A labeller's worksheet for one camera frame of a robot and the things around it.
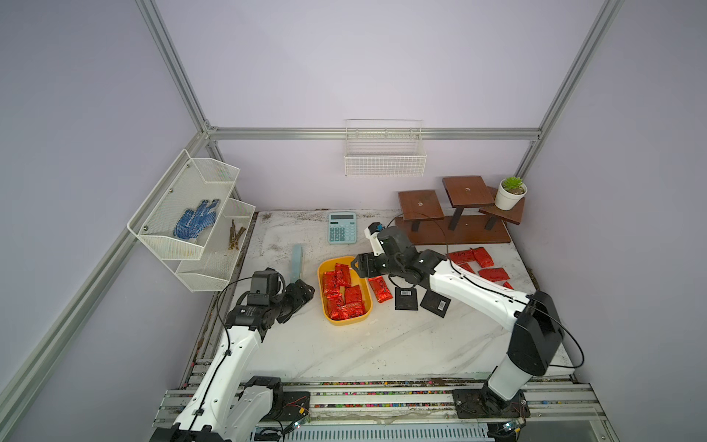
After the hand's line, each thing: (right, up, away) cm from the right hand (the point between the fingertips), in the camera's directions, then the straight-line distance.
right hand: (363, 265), depth 82 cm
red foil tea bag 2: (+46, +1, +22) cm, 51 cm away
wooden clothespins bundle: (-45, +9, +13) cm, 48 cm away
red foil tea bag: (+39, +1, +24) cm, 46 cm away
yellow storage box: (-13, -1, +16) cm, 20 cm away
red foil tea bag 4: (+49, -5, +18) cm, 52 cm away
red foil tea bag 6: (+6, -10, +13) cm, 18 cm away
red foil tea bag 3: (+40, -3, +21) cm, 45 cm away
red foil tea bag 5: (+51, -8, +12) cm, 53 cm away
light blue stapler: (-25, -1, +19) cm, 31 cm away
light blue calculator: (-9, +13, +31) cm, 35 cm away
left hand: (-17, -10, -2) cm, 20 cm away
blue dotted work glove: (-49, +12, -6) cm, 50 cm away
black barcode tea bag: (+15, -13, +13) cm, 24 cm away
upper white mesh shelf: (-53, +14, -6) cm, 55 cm away
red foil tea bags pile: (-7, -13, +11) cm, 18 cm away
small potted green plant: (+51, +24, +11) cm, 58 cm away
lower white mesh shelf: (-49, -2, +7) cm, 50 cm away
